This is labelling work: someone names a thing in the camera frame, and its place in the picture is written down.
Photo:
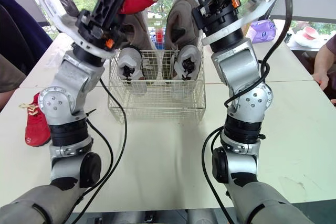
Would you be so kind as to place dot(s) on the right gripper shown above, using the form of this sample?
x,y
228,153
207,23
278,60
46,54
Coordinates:
x,y
218,14

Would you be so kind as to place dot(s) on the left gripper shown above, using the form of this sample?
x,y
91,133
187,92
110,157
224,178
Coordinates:
x,y
90,28

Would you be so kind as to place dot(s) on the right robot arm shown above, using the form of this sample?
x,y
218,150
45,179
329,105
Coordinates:
x,y
241,64

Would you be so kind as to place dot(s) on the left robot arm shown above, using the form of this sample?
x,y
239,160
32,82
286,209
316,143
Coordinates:
x,y
65,77

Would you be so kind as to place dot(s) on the large grey-brown shoe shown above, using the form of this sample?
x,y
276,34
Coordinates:
x,y
139,32
183,16

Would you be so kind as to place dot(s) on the red and blue pack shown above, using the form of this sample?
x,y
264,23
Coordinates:
x,y
158,36

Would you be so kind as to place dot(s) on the small white shoe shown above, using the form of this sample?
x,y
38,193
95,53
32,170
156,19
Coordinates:
x,y
187,58
130,61

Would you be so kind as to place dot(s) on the purple pack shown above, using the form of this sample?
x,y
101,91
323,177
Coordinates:
x,y
262,32

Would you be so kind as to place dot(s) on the person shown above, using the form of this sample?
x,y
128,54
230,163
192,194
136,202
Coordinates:
x,y
15,40
324,61

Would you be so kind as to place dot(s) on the red and white bowl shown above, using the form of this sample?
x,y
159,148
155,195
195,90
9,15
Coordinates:
x,y
307,33

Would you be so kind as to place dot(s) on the robot body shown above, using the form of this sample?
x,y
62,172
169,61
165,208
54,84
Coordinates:
x,y
162,217

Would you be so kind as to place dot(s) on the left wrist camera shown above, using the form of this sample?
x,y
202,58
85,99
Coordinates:
x,y
56,9

